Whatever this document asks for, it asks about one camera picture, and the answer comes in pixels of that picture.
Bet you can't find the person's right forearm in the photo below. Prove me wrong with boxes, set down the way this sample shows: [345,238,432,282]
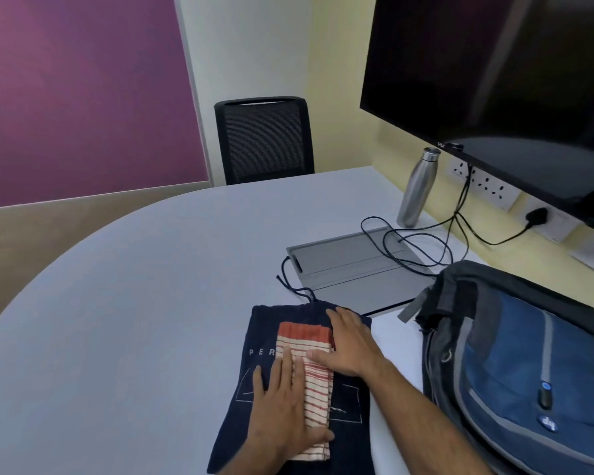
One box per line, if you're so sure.
[368,363,496,475]

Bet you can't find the person's right hand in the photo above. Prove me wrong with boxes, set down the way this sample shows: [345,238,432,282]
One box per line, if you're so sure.
[306,307,389,379]

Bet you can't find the black coiled cable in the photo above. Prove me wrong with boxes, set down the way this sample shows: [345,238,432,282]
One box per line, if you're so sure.
[360,162,476,278]

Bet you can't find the black mesh back chair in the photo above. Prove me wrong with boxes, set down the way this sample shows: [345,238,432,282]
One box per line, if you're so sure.
[213,96,315,187]

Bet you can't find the white wall socket strip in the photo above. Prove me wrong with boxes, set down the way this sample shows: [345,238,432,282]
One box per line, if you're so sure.
[446,158,521,212]

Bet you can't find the navy blue hoodie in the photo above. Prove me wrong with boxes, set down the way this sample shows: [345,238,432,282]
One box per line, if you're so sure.
[207,255,375,475]

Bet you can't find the white wall switch plate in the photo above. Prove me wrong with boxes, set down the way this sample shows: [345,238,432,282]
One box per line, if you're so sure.
[522,202,580,244]

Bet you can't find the red striped cloth clothes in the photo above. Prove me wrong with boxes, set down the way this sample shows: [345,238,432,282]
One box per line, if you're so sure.
[275,322,335,462]

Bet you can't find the person's left hand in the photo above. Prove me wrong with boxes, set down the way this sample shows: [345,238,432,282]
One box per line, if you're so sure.
[247,346,335,463]

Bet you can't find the black power cable with plug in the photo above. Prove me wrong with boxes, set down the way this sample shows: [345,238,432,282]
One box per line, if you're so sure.
[455,207,549,247]

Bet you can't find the black television screen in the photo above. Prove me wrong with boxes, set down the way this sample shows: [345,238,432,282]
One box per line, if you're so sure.
[360,0,594,232]

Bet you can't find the steel water bottle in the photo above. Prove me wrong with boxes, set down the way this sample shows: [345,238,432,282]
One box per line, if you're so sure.
[395,146,442,229]

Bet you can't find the black grey backpack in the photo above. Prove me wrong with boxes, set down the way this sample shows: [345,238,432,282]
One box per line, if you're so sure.
[397,260,594,475]

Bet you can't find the grey table cable box lid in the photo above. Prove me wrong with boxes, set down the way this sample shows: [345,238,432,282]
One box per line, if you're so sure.
[286,226,439,318]

